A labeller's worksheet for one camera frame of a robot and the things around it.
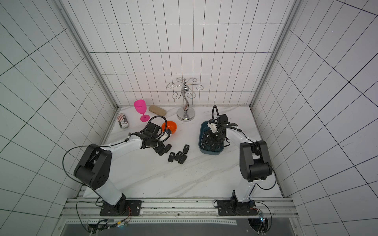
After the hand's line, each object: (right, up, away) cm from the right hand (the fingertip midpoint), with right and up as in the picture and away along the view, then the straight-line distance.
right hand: (211, 136), depth 95 cm
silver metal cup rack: (-17, +15, +18) cm, 30 cm away
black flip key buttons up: (-19, -13, -6) cm, 24 cm away
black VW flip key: (-29, -8, 0) cm, 30 cm away
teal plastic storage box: (-5, +6, +6) cm, 9 cm away
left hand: (-33, -6, -3) cm, 34 cm away
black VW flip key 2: (-26, -13, -5) cm, 30 cm away
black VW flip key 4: (-17, -8, -1) cm, 19 cm away
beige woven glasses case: (-41, +18, +20) cm, 49 cm away
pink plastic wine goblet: (-49, +20, +5) cm, 53 cm away
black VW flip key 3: (-22, -11, -4) cm, 25 cm away
